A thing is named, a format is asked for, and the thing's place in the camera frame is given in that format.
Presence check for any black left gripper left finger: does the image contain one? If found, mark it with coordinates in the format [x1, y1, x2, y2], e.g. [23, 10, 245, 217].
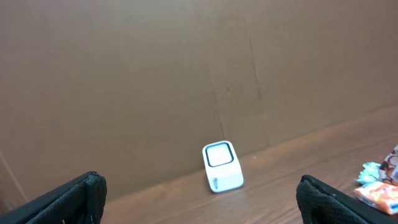
[1, 171, 107, 224]

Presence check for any teal snack pack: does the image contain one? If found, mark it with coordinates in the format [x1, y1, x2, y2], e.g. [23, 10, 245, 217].
[356, 162, 381, 185]

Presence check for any brown paper pastry bag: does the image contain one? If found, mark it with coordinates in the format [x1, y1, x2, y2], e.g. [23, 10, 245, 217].
[379, 146, 397, 186]

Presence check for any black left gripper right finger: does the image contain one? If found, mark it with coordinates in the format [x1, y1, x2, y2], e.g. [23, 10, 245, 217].
[296, 175, 397, 224]

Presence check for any white barcode scanner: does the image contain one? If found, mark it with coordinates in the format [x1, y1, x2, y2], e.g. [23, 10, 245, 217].
[202, 141, 244, 194]

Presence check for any orange tissue pack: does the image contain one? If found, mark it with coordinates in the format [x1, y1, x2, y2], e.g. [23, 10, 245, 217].
[354, 182, 397, 215]

